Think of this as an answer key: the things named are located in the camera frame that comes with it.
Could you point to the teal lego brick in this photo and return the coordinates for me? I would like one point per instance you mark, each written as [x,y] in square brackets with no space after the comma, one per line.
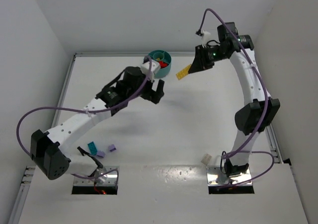
[92,148]

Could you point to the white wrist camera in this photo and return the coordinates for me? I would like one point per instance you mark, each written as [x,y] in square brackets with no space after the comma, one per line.
[150,68]
[205,36]

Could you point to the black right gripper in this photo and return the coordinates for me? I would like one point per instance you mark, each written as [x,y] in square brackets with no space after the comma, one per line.
[200,59]

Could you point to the white lego brick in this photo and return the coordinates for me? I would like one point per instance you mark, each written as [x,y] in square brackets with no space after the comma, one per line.
[206,159]

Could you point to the metal base plate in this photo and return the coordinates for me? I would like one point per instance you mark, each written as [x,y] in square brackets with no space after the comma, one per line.
[106,177]
[216,178]

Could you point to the small red lego brick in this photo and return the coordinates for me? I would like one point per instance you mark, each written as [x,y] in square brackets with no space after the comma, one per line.
[163,64]

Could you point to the aluminium table edge rail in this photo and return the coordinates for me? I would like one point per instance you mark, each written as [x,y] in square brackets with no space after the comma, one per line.
[29,170]

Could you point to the lilac lego plate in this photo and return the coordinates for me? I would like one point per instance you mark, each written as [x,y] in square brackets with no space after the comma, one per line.
[100,154]

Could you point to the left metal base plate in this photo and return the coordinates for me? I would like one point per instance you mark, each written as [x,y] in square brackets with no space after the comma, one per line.
[106,177]

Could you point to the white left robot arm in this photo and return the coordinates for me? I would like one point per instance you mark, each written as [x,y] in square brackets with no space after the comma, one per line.
[50,149]

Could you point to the purple lego brick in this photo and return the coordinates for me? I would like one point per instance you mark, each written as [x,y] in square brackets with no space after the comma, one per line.
[112,148]

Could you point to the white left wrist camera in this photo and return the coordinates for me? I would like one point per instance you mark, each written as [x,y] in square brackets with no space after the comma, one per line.
[150,68]

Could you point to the long yellow lego brick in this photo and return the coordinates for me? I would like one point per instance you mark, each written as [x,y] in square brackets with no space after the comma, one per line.
[183,73]

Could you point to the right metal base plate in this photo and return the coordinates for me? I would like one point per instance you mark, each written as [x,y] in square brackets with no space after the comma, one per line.
[216,178]

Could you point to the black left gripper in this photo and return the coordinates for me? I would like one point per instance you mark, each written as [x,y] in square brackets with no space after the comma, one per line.
[148,93]

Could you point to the teal divided round container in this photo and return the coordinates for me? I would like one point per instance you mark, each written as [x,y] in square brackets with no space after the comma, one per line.
[164,60]

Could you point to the right aluminium table rail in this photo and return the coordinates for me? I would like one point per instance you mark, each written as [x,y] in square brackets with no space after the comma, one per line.
[273,142]

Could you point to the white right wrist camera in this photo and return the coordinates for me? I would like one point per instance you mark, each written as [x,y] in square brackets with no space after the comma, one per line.
[205,36]

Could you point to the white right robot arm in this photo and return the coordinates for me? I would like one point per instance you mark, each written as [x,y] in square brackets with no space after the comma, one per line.
[259,107]

